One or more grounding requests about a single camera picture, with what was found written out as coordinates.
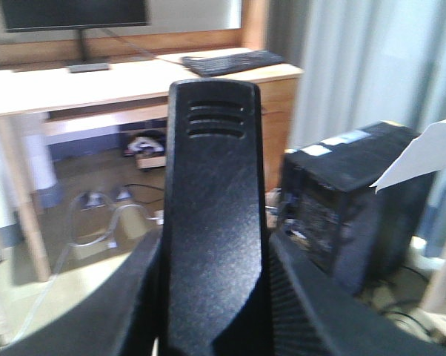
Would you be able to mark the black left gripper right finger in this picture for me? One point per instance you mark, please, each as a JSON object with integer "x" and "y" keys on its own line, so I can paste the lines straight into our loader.
{"x": 311, "y": 315}

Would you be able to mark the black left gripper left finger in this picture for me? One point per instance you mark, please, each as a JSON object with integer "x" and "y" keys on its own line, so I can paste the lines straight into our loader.
{"x": 118, "y": 318}

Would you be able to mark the black and orange stapler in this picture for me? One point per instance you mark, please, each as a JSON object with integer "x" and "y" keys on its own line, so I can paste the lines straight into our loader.
{"x": 215, "y": 289}

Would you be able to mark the white paper sheet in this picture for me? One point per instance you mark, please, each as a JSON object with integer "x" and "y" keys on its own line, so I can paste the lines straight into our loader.
{"x": 425, "y": 154}

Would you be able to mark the wooden desk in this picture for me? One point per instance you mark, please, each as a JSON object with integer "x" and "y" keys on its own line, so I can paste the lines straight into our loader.
{"x": 34, "y": 89}

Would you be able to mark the black computer tower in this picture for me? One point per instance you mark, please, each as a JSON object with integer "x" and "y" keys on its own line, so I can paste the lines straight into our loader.
{"x": 350, "y": 230}

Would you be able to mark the black keyboard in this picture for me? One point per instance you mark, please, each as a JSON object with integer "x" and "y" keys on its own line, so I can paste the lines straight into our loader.
{"x": 234, "y": 63}

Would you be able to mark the black computer monitor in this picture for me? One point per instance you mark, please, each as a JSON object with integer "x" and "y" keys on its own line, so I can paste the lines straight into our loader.
{"x": 29, "y": 16}

